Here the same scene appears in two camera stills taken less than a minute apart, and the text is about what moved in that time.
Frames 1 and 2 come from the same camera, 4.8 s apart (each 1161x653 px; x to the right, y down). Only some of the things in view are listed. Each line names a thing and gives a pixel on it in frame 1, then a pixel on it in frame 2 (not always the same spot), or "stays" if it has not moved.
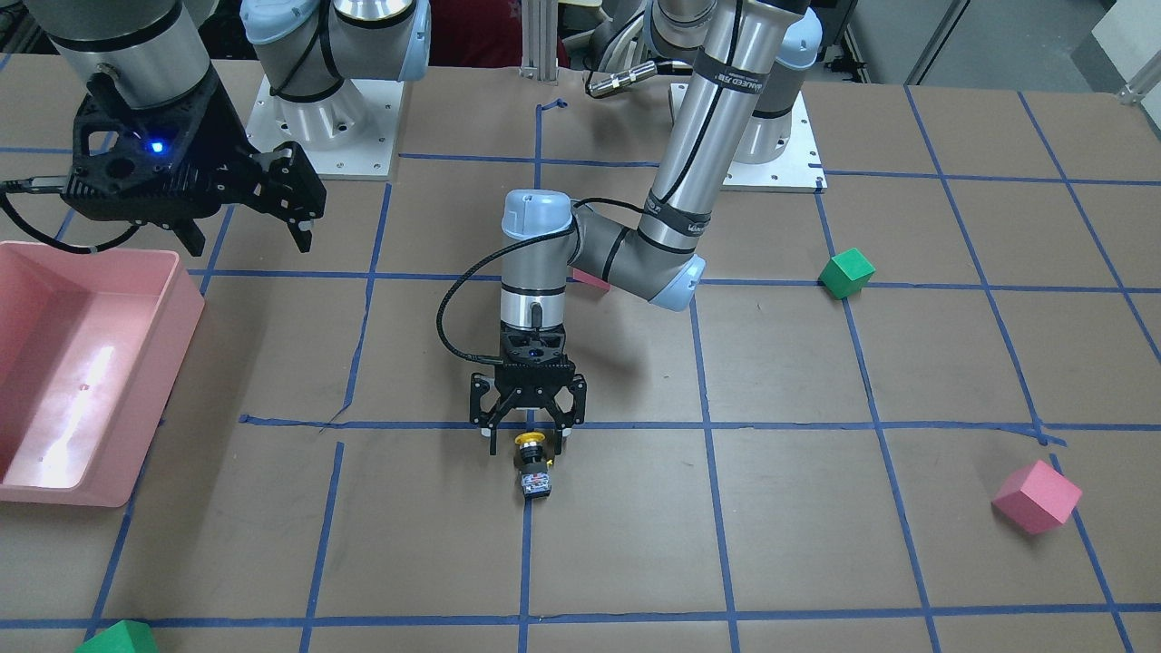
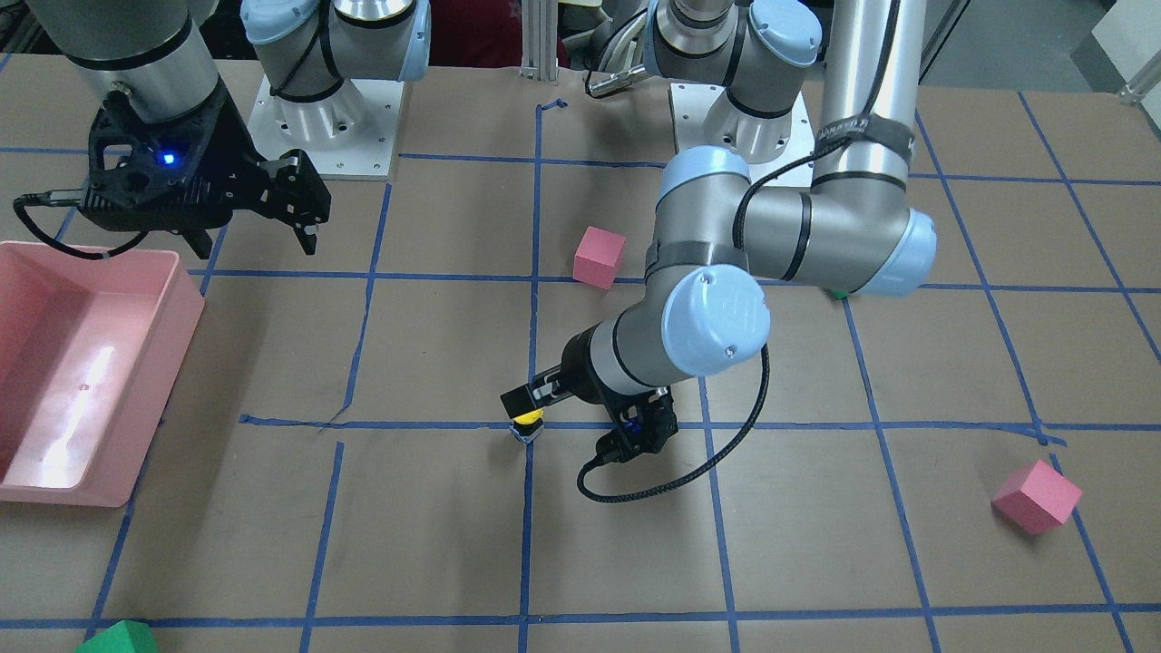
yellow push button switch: [535, 477] → [528, 426]
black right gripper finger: [283, 181] stays
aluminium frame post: [540, 40] stays
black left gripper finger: [489, 421] → [538, 392]
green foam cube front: [126, 636] stays
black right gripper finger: [190, 234] stays
